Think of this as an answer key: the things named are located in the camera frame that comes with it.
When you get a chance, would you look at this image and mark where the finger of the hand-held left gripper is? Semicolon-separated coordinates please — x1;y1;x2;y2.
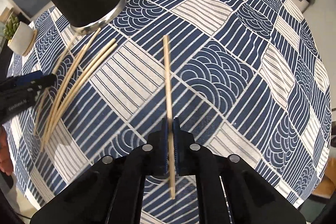
0;70;43;88
16;74;57;94

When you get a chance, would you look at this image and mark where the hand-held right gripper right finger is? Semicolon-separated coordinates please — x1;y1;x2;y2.
172;117;307;224

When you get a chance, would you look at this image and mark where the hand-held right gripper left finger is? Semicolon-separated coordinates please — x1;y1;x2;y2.
30;118;170;224

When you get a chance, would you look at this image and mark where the bunch of wooden chopsticks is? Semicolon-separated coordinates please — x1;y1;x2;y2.
34;28;118;152

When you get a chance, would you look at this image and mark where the single wooden chopstick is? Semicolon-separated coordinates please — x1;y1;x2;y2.
163;35;176;199

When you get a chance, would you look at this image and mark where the person's left hand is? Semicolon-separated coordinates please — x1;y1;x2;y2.
0;127;14;174

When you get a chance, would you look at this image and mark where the round wooden coaster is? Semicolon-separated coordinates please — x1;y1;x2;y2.
22;30;37;56

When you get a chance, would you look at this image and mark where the small succulent in white pot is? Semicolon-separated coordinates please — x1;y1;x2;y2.
4;14;33;54

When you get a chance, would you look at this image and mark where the blue white patterned tablecloth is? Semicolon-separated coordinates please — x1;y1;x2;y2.
7;0;332;216

